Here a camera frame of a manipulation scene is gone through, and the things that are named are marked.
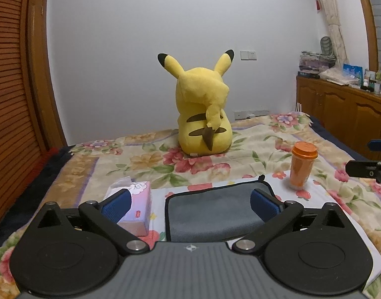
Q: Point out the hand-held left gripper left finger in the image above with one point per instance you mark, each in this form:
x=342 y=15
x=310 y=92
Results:
x=115 y=206

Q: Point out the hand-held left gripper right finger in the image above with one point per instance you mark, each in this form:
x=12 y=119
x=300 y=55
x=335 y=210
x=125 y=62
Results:
x=263 y=207

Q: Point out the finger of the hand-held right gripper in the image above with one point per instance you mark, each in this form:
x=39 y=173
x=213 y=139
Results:
x=363 y=168
x=378 y=145

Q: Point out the grey towel with black edge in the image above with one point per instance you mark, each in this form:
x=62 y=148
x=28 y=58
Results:
x=206 y=211

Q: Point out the pink tissue box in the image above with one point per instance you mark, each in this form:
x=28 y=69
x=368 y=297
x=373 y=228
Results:
x=140 y=205

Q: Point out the floral blanket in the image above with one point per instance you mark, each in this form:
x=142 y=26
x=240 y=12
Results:
x=140 y=158

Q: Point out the orange cup with lid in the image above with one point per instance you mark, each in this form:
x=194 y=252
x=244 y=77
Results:
x=302 y=168

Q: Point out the wooden cabinet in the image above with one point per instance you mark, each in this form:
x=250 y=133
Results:
x=336 y=106

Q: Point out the white mat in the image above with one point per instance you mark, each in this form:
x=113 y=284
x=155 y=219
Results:
x=330 y=221

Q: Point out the small green bottle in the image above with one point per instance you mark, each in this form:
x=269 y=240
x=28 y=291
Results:
x=379 y=75

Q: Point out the blue picture card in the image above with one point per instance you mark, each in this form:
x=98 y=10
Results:
x=352 y=73

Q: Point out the folded beige cloth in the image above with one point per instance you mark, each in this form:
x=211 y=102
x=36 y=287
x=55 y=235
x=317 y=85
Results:
x=335 y=76

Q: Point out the stack of magazines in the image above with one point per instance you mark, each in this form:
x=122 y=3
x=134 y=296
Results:
x=316 y=62

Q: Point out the green hand fan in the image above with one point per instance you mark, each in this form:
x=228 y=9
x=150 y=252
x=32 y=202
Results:
x=326 y=45

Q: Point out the yellow plush toy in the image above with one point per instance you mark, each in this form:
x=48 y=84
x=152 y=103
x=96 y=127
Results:
x=202 y=106

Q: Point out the cream patterned curtain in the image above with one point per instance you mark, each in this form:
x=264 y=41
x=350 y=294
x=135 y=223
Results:
x=332 y=15

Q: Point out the wooden louvered wardrobe door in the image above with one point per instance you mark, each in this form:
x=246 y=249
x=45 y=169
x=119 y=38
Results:
x=13 y=99

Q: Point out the red hanging pendant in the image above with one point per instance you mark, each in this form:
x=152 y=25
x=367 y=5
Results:
x=318 y=5

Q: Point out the white wall socket strip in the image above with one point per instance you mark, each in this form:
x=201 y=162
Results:
x=251 y=114

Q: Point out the wooden window frame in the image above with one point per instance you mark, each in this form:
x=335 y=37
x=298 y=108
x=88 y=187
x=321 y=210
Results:
x=366 y=15

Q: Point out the white wall switch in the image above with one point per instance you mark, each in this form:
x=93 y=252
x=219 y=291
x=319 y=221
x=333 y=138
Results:
x=248 y=55

